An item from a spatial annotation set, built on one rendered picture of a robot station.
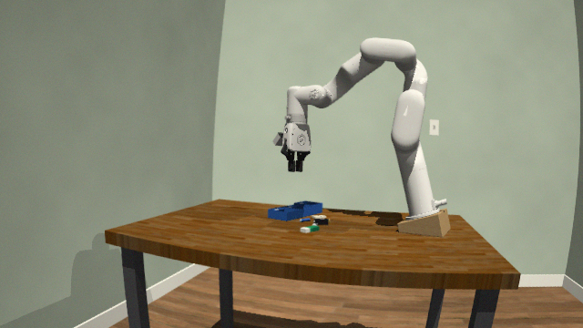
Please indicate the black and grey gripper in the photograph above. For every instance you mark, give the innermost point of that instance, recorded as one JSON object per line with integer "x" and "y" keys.
{"x": 296, "y": 137}

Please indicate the blue three-compartment bin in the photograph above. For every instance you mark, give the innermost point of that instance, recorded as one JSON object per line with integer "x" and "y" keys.
{"x": 301, "y": 210}

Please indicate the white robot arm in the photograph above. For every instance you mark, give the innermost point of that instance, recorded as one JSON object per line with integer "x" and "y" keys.
{"x": 408, "y": 115}

